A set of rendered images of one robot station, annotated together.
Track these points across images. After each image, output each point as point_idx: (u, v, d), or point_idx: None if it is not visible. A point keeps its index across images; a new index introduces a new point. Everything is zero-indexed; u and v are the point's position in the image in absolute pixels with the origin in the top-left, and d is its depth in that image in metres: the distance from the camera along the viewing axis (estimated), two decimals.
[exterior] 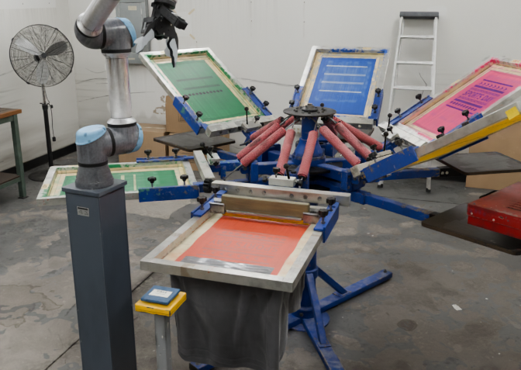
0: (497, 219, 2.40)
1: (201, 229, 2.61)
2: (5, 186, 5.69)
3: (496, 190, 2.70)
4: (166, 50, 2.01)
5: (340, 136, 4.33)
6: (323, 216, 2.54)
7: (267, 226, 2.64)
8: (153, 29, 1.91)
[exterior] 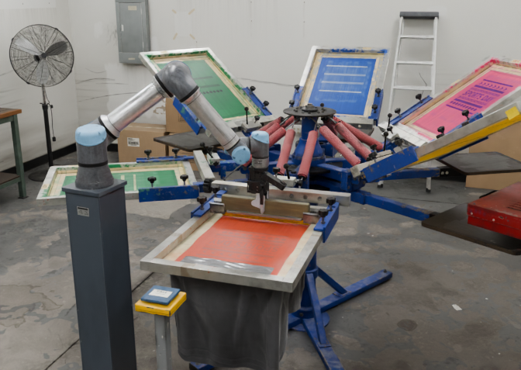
0: (497, 219, 2.40)
1: (201, 229, 2.61)
2: (5, 186, 5.69)
3: (496, 190, 2.70)
4: None
5: (340, 136, 4.33)
6: (323, 216, 2.54)
7: (267, 226, 2.64)
8: (263, 194, 2.64)
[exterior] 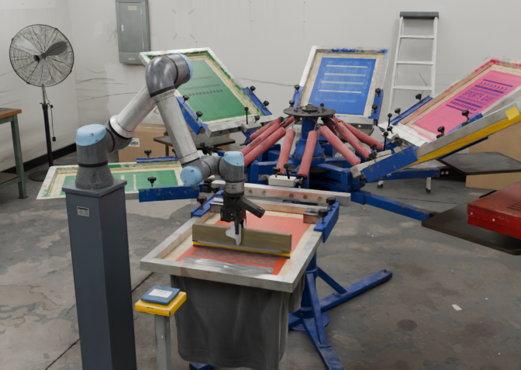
0: (497, 219, 2.40)
1: None
2: (5, 186, 5.69)
3: (496, 190, 2.70)
4: None
5: (340, 136, 4.33)
6: (323, 216, 2.54)
7: (267, 227, 2.64)
8: (239, 223, 2.33)
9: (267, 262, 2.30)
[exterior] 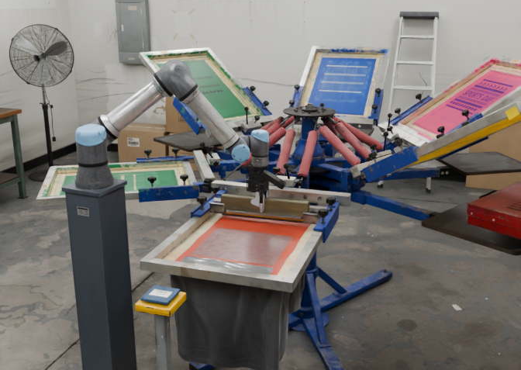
0: (497, 219, 2.40)
1: (201, 229, 2.61)
2: (5, 186, 5.69)
3: (496, 190, 2.70)
4: None
5: (340, 136, 4.33)
6: (323, 216, 2.54)
7: (267, 226, 2.64)
8: (263, 193, 2.64)
9: (267, 261, 2.30)
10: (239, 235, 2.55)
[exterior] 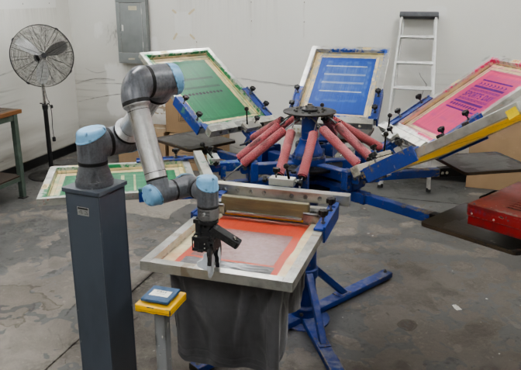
0: (497, 219, 2.40)
1: None
2: (5, 186, 5.69)
3: (496, 190, 2.70)
4: None
5: (340, 136, 4.33)
6: (323, 216, 2.54)
7: (267, 226, 2.64)
8: (212, 253, 2.11)
9: (267, 261, 2.30)
10: (239, 235, 2.55)
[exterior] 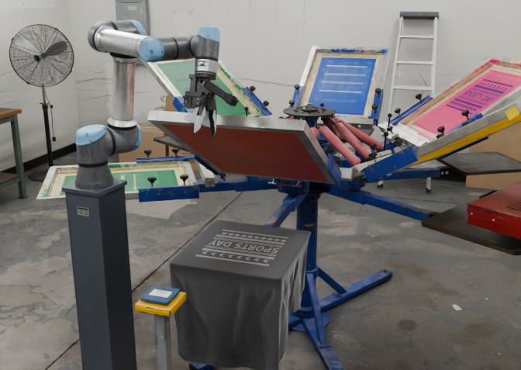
0: (497, 219, 2.40)
1: None
2: (5, 186, 5.69)
3: (496, 190, 2.70)
4: (202, 119, 2.03)
5: (340, 136, 4.33)
6: (329, 151, 2.54)
7: (270, 165, 2.60)
8: (205, 106, 1.93)
9: (274, 144, 2.25)
10: (243, 156, 2.51)
